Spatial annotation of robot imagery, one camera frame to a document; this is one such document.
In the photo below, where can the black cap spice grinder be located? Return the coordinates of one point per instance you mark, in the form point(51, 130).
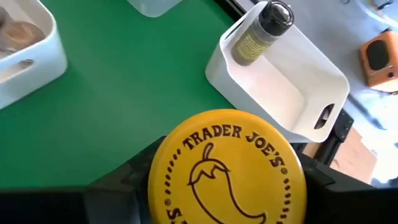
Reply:
point(264, 31)

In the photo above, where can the white plastic bin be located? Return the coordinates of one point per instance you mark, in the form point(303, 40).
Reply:
point(40, 71)
point(280, 93)

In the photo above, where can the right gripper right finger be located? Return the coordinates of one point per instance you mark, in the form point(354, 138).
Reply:
point(335, 202)

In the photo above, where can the yellow lid spice jar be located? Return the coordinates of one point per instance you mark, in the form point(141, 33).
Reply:
point(227, 174)

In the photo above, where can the orange wooden speaker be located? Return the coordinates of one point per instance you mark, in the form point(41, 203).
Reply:
point(379, 59)

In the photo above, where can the clear plastic bin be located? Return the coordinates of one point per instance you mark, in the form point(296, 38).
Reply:
point(152, 9)

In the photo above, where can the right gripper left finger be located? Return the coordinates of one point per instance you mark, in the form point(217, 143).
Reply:
point(121, 196)

